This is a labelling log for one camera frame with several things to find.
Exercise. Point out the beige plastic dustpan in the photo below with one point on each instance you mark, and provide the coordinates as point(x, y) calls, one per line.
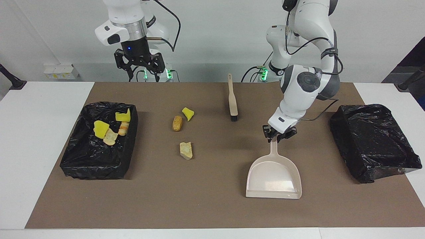
point(272, 179)

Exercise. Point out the wooden brush with black bristles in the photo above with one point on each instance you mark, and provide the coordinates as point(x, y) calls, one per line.
point(232, 99)

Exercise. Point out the black stand pole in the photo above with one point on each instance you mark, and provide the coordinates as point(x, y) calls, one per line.
point(13, 81)
point(410, 79)

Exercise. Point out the pale crumbly bread chunk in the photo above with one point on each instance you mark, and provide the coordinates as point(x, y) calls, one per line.
point(110, 137)

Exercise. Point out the white box on floor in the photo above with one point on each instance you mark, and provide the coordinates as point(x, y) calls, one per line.
point(61, 71)

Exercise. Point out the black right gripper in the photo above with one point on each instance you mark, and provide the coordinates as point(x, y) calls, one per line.
point(136, 51)

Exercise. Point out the brown table mat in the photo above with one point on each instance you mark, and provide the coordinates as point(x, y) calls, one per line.
point(199, 205)

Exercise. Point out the brown bread roll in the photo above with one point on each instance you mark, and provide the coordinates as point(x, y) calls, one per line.
point(177, 123)

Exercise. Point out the pale cream bread chunk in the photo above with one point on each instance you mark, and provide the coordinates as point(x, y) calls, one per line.
point(186, 151)

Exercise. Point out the small cut bread roll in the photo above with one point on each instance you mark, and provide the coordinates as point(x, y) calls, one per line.
point(123, 128)

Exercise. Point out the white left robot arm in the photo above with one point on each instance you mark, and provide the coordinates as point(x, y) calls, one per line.
point(305, 93)

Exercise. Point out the bin lined with black bag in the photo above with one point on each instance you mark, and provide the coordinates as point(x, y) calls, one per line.
point(89, 159)
point(372, 142)

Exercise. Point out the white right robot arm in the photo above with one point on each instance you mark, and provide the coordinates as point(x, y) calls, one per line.
point(126, 13)

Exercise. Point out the notched yellow sponge piece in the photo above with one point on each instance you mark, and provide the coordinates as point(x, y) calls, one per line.
point(123, 117)

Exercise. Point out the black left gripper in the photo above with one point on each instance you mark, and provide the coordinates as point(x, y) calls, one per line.
point(280, 134)

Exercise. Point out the large yellow sponge piece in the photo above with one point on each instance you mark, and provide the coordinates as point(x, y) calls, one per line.
point(100, 129)

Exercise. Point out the small yellow sponge wedge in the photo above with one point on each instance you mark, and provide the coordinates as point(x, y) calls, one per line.
point(188, 114)

